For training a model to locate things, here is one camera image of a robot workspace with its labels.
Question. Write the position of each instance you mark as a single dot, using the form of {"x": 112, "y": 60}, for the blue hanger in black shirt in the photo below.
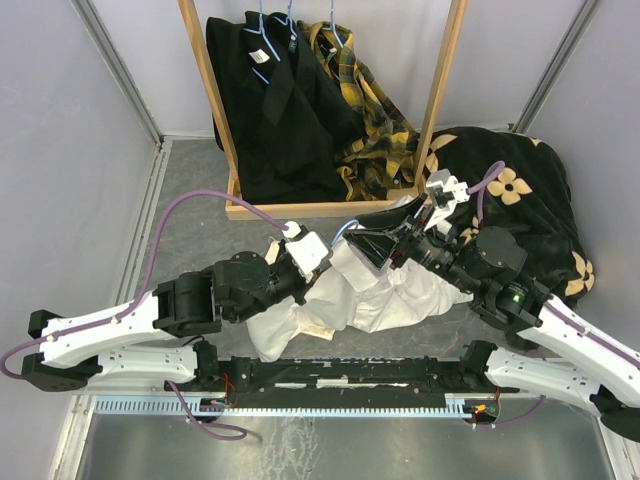
{"x": 272, "y": 42}

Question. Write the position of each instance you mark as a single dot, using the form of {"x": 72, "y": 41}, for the white shirt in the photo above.
{"x": 352, "y": 294}

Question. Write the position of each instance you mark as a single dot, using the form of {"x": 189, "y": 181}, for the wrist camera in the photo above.
{"x": 445, "y": 192}
{"x": 308, "y": 251}

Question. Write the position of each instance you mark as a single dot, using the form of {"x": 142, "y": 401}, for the cream folded cloth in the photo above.
{"x": 319, "y": 331}

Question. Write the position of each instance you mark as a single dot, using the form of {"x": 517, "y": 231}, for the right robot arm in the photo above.
{"x": 603, "y": 376}

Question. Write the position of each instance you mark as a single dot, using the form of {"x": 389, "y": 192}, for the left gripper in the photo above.
{"x": 305, "y": 285}

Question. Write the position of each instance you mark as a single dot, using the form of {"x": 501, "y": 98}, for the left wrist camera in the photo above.
{"x": 308, "y": 251}

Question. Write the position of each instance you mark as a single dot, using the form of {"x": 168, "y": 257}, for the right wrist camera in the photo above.
{"x": 445, "y": 192}

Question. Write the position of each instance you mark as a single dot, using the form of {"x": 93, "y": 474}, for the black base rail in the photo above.
{"x": 342, "y": 383}

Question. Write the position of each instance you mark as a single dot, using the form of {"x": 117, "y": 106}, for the wooden clothes rack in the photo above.
{"x": 196, "y": 32}

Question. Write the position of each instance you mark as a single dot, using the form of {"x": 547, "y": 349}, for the black floral blanket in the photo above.
{"x": 530, "y": 197}

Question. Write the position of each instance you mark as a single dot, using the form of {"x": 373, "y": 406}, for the black hanging shirt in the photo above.
{"x": 286, "y": 133}

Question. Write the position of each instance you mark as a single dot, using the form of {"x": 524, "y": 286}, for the blue hanger in plaid shirt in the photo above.
{"x": 339, "y": 33}

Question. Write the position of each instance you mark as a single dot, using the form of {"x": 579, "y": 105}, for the blue wire hanger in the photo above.
{"x": 351, "y": 224}

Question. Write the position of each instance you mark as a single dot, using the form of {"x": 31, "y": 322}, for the yellow plaid shirt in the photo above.
{"x": 382, "y": 158}

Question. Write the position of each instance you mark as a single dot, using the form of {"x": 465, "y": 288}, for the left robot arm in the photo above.
{"x": 118, "y": 342}

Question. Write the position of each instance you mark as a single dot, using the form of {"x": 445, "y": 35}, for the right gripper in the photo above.
{"x": 378, "y": 244}

